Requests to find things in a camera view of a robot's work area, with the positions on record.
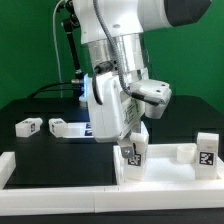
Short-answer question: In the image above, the braided grey cable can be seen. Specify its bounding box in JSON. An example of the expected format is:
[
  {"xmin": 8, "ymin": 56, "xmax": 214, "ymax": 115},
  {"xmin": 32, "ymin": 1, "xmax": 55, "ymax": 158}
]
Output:
[{"xmin": 92, "ymin": 0, "xmax": 161, "ymax": 108}]

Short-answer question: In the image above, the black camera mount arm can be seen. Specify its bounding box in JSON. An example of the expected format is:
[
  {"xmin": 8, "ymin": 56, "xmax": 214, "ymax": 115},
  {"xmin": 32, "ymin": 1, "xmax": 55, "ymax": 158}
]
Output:
[{"xmin": 62, "ymin": 0, "xmax": 84, "ymax": 84}]

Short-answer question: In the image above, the white square tabletop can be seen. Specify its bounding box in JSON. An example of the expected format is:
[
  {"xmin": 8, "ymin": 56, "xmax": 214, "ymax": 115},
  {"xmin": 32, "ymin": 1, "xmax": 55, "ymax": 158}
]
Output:
[{"xmin": 113, "ymin": 143, "xmax": 224, "ymax": 185}]

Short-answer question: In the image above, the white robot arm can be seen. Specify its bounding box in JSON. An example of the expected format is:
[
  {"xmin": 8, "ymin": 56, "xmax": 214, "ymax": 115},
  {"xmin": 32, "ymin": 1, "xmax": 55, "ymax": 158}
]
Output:
[{"xmin": 73, "ymin": 0, "xmax": 212, "ymax": 159}]

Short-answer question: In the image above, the white tag sheet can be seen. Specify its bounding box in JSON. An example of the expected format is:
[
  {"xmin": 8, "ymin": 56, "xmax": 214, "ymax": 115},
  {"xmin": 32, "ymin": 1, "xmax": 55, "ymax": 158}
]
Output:
[{"xmin": 65, "ymin": 122, "xmax": 93, "ymax": 138}]

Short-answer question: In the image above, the white cable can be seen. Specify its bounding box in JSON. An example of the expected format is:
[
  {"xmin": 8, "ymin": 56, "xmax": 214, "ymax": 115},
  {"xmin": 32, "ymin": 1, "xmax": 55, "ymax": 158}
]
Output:
[{"xmin": 52, "ymin": 0, "xmax": 66, "ymax": 98}]

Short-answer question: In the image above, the black cable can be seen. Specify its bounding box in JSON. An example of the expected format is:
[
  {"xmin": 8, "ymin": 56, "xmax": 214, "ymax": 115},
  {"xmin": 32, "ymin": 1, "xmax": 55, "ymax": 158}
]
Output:
[{"xmin": 27, "ymin": 81, "xmax": 83, "ymax": 99}]

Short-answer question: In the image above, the white U-shaped fence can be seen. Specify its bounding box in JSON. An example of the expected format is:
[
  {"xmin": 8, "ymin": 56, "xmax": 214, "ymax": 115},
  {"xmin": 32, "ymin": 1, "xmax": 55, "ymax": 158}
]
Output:
[{"xmin": 0, "ymin": 152, "xmax": 224, "ymax": 216}]

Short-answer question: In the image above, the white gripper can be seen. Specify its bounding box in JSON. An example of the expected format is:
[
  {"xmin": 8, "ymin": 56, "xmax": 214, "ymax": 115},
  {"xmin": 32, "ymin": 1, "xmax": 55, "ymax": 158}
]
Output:
[{"xmin": 87, "ymin": 72, "xmax": 145, "ymax": 159}]

